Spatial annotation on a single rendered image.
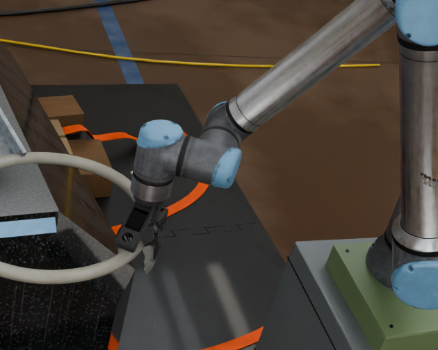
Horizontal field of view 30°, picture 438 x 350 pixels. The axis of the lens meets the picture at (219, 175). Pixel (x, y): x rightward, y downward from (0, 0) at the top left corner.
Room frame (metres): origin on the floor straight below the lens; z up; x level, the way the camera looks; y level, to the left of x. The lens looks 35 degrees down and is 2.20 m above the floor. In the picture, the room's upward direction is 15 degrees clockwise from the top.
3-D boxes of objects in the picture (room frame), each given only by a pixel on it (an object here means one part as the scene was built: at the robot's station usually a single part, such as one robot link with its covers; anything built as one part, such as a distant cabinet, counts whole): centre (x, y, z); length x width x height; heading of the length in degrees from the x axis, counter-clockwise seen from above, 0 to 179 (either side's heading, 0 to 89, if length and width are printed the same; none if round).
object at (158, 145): (1.46, 0.14, 1.18); 0.10 x 0.09 x 0.12; 88
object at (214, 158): (1.47, 0.03, 1.19); 0.12 x 0.12 x 0.09; 88
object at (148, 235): (1.46, 0.13, 1.01); 0.09 x 0.08 x 0.12; 169
